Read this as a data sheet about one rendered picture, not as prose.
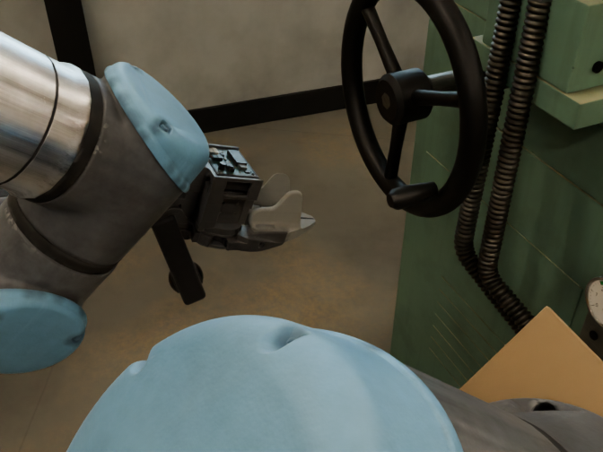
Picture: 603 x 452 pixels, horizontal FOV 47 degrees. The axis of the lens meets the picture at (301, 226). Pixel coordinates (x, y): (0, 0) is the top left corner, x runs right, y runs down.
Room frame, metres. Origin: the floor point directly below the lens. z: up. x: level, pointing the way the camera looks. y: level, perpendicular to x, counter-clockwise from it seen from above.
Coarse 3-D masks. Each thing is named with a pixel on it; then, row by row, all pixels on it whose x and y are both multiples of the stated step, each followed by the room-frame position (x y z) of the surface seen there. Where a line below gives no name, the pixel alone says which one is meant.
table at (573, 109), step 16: (464, 0) 0.93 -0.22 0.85; (480, 0) 0.90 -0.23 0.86; (480, 16) 0.90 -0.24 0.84; (480, 48) 0.74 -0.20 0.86; (512, 64) 0.69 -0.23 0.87; (512, 80) 0.69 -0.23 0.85; (544, 80) 0.65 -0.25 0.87; (544, 96) 0.64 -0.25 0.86; (560, 96) 0.62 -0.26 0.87; (576, 96) 0.61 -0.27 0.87; (592, 96) 0.61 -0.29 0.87; (560, 112) 0.62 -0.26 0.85; (576, 112) 0.60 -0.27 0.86; (592, 112) 0.61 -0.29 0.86; (576, 128) 0.60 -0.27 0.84
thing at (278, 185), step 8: (272, 176) 0.62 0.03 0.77; (280, 176) 0.62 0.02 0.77; (272, 184) 0.61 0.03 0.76; (280, 184) 0.62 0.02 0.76; (288, 184) 0.62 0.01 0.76; (264, 192) 0.61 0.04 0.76; (272, 192) 0.61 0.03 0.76; (280, 192) 0.62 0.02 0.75; (264, 200) 0.61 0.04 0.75; (272, 200) 0.61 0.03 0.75; (256, 208) 0.60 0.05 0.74; (248, 216) 0.59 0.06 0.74; (304, 216) 0.62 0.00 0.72; (248, 224) 0.59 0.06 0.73
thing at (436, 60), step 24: (432, 24) 0.99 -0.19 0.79; (432, 48) 0.98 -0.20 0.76; (432, 72) 0.98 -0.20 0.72; (504, 96) 0.83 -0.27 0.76; (504, 120) 0.82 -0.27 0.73; (528, 120) 0.78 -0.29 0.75; (552, 120) 0.74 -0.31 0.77; (528, 144) 0.77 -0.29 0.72; (552, 144) 0.74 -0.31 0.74; (576, 144) 0.70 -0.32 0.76; (600, 144) 0.67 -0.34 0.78; (576, 168) 0.70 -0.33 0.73; (600, 168) 0.67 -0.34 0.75; (600, 192) 0.66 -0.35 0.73
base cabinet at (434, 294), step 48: (432, 144) 0.96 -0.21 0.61; (528, 192) 0.75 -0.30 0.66; (576, 192) 0.69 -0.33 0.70; (432, 240) 0.92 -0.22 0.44; (480, 240) 0.81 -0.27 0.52; (528, 240) 0.73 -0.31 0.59; (576, 240) 0.67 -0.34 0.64; (432, 288) 0.90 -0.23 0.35; (480, 288) 0.79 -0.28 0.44; (528, 288) 0.71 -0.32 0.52; (576, 288) 0.64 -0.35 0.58; (432, 336) 0.88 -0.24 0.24; (480, 336) 0.77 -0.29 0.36
